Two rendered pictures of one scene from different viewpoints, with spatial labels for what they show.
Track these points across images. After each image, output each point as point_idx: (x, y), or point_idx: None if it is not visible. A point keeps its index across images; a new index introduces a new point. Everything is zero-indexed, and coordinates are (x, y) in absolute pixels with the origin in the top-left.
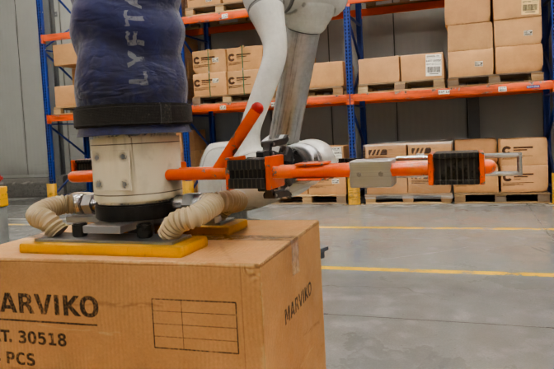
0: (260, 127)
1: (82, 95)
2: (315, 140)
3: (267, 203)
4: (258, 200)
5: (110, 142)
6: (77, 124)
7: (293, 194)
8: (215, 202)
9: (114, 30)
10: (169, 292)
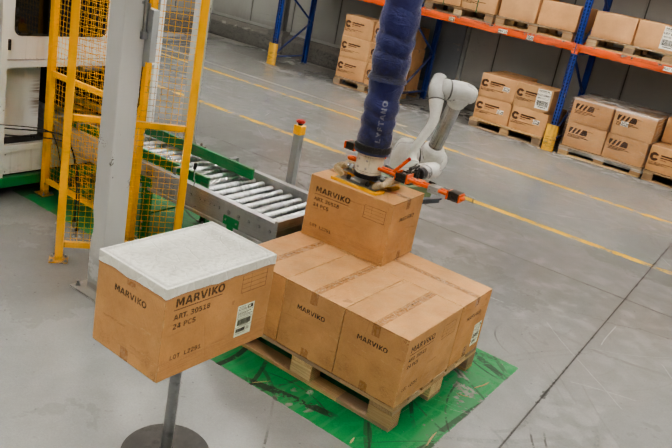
0: (418, 149)
1: (360, 139)
2: (433, 164)
3: None
4: None
5: (364, 155)
6: (356, 147)
7: None
8: (389, 182)
9: (374, 125)
10: (370, 204)
